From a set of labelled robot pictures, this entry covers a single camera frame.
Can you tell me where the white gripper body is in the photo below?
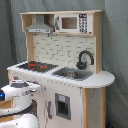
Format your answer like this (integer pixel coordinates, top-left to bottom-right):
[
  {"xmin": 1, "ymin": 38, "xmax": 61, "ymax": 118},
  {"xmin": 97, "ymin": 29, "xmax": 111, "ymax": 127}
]
[{"xmin": 28, "ymin": 82, "xmax": 41, "ymax": 92}]

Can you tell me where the white oven door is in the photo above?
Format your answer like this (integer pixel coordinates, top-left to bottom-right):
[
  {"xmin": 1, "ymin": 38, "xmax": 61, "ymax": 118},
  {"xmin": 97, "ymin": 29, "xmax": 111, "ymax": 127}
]
[{"xmin": 31, "ymin": 92, "xmax": 44, "ymax": 128}]

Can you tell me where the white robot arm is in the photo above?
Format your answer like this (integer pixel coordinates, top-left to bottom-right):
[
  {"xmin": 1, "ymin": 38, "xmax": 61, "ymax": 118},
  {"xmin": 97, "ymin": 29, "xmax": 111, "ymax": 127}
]
[{"xmin": 0, "ymin": 80, "xmax": 40, "ymax": 128}]

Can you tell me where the wooden toy kitchen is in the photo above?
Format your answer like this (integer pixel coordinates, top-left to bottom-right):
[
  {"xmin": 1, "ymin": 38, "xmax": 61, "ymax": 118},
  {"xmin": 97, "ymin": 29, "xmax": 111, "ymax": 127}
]
[{"xmin": 8, "ymin": 10, "xmax": 115, "ymax": 128}]

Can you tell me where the black toy stovetop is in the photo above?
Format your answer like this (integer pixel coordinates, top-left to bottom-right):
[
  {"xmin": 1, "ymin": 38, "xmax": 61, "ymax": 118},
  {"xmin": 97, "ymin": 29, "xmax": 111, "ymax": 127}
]
[{"xmin": 20, "ymin": 61, "xmax": 56, "ymax": 72}]

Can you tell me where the white cabinet door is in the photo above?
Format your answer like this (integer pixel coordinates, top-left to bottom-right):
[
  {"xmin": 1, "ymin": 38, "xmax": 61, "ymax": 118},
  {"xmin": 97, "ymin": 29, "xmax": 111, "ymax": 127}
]
[{"xmin": 45, "ymin": 81, "xmax": 81, "ymax": 128}]

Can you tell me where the grey backdrop curtain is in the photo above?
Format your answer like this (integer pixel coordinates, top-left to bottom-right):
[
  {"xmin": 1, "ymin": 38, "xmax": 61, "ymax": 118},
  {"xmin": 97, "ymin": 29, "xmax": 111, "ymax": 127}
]
[{"xmin": 0, "ymin": 0, "xmax": 128, "ymax": 128}]

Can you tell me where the grey toy sink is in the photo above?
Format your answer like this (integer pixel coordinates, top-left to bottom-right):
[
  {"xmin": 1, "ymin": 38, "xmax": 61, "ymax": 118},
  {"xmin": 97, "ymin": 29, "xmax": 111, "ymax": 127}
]
[{"xmin": 53, "ymin": 67, "xmax": 92, "ymax": 81}]

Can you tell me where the black toy faucet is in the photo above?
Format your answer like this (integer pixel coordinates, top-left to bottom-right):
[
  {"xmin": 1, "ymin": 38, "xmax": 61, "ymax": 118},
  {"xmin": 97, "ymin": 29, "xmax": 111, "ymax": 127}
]
[{"xmin": 75, "ymin": 49, "xmax": 95, "ymax": 71}]

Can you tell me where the grey range hood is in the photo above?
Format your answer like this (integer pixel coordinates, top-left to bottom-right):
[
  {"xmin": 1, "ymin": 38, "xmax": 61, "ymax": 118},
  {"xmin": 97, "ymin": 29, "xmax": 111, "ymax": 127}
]
[{"xmin": 25, "ymin": 14, "xmax": 54, "ymax": 34}]

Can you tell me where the toy microwave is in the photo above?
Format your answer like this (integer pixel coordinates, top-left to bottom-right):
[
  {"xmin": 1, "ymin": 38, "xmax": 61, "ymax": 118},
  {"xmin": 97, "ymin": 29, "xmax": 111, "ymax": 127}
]
[{"xmin": 55, "ymin": 14, "xmax": 92, "ymax": 33}]

